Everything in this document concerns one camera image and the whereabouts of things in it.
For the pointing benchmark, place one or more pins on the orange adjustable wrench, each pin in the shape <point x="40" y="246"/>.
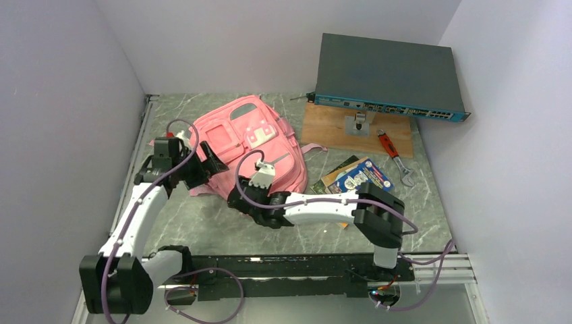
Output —
<point x="389" y="147"/>

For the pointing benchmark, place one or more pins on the grey metal bracket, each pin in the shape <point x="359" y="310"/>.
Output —
<point x="358" y="124"/>

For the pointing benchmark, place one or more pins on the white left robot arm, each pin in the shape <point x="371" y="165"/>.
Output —
<point x="116" y="281"/>

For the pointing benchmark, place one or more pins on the blue network switch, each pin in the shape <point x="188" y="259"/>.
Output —
<point x="388" y="76"/>

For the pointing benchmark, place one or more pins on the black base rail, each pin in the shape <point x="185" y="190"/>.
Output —
<point x="283" y="275"/>

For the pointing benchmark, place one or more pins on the pink student backpack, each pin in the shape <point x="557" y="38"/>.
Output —
<point x="239" y="127"/>

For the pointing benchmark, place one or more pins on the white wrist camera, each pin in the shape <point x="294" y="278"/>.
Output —
<point x="264" y="175"/>
<point x="185" y="136"/>

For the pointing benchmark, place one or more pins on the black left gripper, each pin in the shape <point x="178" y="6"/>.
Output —
<point x="214" y="165"/>

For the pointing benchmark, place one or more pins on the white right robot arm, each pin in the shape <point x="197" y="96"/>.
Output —
<point x="377" y="214"/>

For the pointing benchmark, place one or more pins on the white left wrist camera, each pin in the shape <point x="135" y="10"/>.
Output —
<point x="185" y="136"/>

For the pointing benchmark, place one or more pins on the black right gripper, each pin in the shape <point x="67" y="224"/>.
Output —
<point x="245" y="181"/>

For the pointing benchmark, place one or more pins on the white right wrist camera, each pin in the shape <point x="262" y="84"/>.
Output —
<point x="264" y="175"/>

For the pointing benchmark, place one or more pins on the wooden board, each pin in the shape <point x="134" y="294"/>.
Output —
<point x="332" y="127"/>

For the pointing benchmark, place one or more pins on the blue sticker book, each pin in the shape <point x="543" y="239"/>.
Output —
<point x="365" y="172"/>

